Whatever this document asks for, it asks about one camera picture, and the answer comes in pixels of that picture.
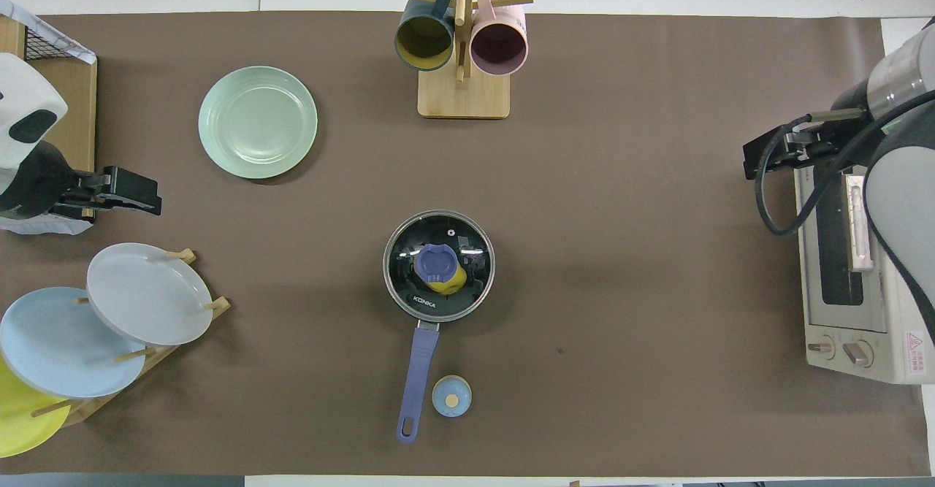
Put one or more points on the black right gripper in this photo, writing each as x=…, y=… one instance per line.
x=825, y=140

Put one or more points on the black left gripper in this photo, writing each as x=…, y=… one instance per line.
x=33, y=180

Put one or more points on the glass lid with blue knob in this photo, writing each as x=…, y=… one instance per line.
x=409, y=253

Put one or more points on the yellow lemon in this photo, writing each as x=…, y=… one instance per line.
x=451, y=282

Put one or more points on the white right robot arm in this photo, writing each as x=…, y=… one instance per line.
x=906, y=180

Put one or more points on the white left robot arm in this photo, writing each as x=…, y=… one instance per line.
x=25, y=96

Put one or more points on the grey plate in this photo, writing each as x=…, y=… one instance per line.
x=146, y=293

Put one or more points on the pale green plate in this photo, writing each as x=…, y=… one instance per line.
x=257, y=122

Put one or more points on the wooden plate rack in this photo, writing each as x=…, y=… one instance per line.
x=164, y=355

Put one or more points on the light blue plate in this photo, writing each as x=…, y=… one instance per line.
x=58, y=344

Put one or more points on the yellow plate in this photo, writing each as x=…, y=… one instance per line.
x=18, y=418

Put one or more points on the light wooden cutting board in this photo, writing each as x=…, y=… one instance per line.
x=58, y=85

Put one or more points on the white patterned cloth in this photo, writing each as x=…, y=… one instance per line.
x=73, y=52

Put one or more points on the beige toaster oven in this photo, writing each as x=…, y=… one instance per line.
x=840, y=326

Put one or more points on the brown table mat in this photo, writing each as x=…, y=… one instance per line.
x=621, y=253

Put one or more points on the pink mug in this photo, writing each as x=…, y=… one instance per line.
x=499, y=47

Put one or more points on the wooden mug rack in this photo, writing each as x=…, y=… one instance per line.
x=464, y=96

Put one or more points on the teal mug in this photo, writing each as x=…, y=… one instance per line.
x=424, y=40

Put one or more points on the dark blue saucepan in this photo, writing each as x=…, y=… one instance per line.
x=420, y=377

